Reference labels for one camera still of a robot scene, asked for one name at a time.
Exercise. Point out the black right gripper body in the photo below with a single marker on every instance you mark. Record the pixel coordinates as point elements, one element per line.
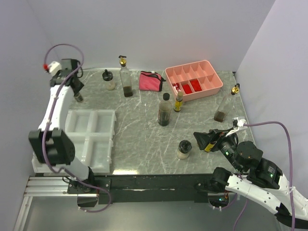
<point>225,144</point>

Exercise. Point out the small yellow label bottle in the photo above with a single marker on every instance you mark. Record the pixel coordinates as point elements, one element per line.
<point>209,147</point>

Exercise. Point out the spice jar black lid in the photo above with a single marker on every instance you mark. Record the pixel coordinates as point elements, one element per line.
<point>78,97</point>

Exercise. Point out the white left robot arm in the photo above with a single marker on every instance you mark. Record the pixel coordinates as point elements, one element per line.
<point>52,149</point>

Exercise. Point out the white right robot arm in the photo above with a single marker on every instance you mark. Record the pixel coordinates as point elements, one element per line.
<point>264,183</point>

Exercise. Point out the shaker jar chrome black lid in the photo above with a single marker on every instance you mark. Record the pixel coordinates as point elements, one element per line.
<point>184,149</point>

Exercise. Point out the round shaker black spout lid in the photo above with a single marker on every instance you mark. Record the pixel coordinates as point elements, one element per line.
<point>108,79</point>

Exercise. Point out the glass oil bottle gold spout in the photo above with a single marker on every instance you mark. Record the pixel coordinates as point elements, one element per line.
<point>227,104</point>

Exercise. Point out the yellow label sauce bottle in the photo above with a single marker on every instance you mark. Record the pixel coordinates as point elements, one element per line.
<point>178,101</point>

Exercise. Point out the dark soy sauce bottle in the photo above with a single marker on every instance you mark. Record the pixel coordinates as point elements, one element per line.
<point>164,110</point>

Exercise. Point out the white plastic divided tray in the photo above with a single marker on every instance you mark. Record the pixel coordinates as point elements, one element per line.
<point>92,131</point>

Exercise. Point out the tall glass oil bottle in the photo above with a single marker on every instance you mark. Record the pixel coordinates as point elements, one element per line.
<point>125,77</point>

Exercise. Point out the red cloth middle compartment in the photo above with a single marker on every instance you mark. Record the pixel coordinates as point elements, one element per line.
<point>187,89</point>

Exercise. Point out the red cloth compartment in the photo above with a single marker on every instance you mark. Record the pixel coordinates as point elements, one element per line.
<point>187,89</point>
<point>196,85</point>

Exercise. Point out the red cloth right compartment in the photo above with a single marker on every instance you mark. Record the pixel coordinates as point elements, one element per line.
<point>196,85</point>

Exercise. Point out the red white striped cloth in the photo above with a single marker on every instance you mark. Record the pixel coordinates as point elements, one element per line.
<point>176,88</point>

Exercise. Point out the pink plastic divided box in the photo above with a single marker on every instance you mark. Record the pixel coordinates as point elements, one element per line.
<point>203,71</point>

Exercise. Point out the pink cloth black trim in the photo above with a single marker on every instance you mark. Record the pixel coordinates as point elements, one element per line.
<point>150,81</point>

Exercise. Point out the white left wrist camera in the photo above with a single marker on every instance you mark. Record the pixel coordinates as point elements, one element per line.
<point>52,68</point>

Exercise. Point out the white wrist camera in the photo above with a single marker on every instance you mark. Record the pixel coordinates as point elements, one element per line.
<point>239,123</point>
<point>52,68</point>

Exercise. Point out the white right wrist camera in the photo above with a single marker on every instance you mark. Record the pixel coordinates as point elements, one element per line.
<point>239,123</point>

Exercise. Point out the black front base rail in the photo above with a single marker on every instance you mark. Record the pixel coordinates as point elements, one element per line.
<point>160,188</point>

